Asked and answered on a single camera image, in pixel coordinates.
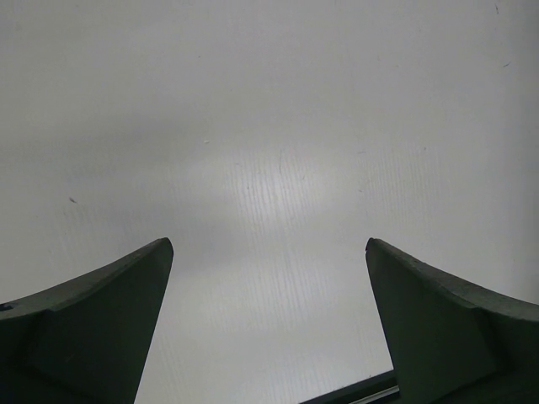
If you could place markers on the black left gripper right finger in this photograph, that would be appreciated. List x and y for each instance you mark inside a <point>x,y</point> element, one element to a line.
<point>450,340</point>

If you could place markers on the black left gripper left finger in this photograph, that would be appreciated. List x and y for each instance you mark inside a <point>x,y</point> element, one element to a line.
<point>85,340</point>

